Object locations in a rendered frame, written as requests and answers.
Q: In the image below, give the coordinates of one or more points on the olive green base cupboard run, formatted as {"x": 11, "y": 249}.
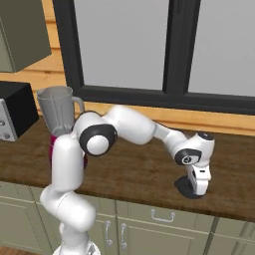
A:
{"x": 232, "y": 237}
{"x": 20, "y": 219}

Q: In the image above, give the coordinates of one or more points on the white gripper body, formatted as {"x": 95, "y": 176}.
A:
{"x": 200, "y": 184}

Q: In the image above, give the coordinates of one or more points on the wide olive green cupboard door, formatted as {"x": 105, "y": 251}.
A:
{"x": 166, "y": 242}

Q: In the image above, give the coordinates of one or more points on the narrow olive green cupboard door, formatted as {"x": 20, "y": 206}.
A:
{"x": 101, "y": 237}

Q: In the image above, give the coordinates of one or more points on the olive green drawer front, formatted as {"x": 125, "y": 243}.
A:
{"x": 196, "y": 217}

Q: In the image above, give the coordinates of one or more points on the dark grey blender lid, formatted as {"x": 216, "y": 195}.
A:
{"x": 182, "y": 186}

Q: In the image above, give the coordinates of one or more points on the black and silver microwave oven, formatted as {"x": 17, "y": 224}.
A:
{"x": 18, "y": 103}

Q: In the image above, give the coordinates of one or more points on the black window frame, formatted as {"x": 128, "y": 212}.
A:
{"x": 176, "y": 50}

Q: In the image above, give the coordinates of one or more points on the olive green wall cupboard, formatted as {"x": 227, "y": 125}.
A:
{"x": 20, "y": 33}

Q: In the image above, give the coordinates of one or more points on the blender with dark red base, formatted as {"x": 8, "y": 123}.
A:
{"x": 56, "y": 106}

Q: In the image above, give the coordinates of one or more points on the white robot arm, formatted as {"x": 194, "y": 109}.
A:
{"x": 68, "y": 166}

